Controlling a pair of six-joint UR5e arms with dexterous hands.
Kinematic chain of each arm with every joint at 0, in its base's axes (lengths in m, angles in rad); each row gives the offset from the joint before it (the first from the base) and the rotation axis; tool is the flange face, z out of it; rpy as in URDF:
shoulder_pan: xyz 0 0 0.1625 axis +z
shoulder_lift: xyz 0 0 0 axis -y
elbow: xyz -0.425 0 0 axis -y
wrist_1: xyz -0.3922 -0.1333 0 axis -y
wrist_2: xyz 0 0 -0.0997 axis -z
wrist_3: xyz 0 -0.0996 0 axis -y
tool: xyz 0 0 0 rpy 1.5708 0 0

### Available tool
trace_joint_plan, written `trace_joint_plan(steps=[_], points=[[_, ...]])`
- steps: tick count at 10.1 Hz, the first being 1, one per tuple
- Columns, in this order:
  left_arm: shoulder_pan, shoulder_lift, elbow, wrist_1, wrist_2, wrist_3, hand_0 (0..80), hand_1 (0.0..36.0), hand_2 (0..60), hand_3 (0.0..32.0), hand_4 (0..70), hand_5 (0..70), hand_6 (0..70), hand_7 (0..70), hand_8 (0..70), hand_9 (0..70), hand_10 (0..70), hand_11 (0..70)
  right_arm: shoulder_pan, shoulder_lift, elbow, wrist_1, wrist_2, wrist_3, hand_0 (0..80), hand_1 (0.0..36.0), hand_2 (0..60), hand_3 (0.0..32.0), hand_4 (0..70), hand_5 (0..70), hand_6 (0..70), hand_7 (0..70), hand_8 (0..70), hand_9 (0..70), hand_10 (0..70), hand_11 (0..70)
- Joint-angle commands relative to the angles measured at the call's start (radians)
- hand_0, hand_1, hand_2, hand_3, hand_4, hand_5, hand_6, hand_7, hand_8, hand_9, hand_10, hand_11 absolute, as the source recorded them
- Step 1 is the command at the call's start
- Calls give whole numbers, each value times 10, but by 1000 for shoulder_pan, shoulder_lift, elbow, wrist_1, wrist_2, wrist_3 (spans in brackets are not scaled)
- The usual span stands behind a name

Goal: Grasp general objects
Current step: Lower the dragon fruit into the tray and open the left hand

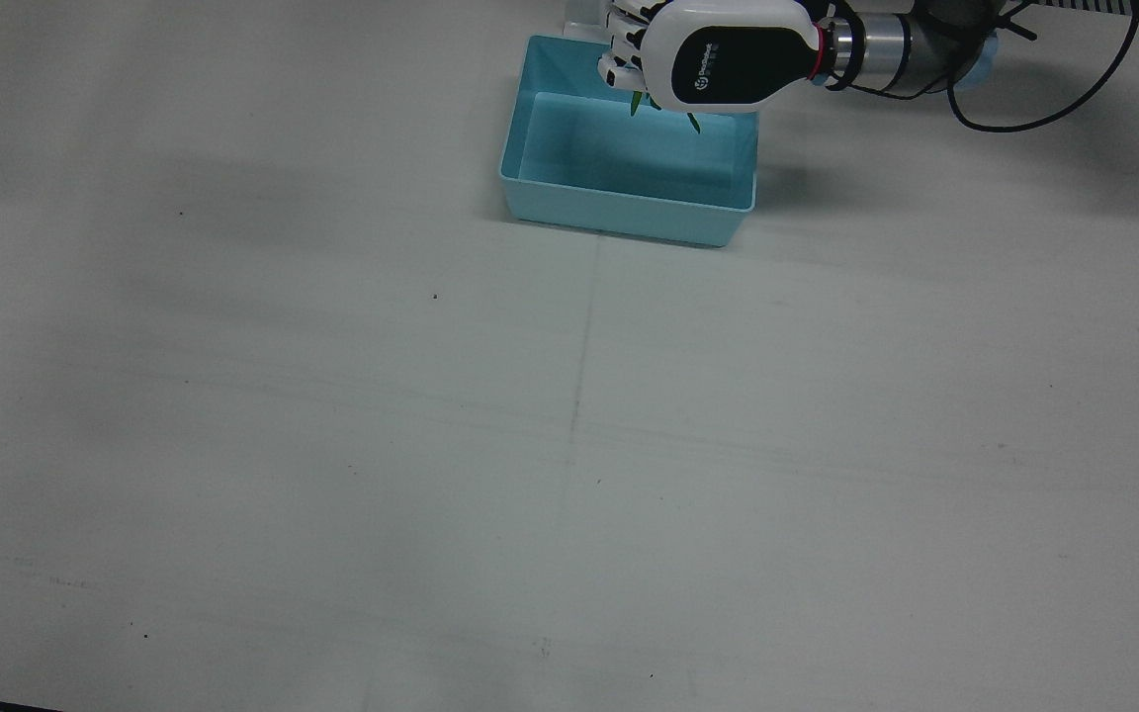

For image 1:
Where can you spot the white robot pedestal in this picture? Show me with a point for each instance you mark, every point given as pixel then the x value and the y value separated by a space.
pixel 584 15

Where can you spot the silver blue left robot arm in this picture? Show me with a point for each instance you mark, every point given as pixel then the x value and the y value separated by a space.
pixel 886 44

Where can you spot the pink dragon fruit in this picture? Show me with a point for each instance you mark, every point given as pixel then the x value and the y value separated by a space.
pixel 638 101

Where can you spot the light blue plastic bin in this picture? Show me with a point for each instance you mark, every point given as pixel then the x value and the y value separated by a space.
pixel 629 213

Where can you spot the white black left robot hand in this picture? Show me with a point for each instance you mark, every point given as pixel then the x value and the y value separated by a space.
pixel 728 59

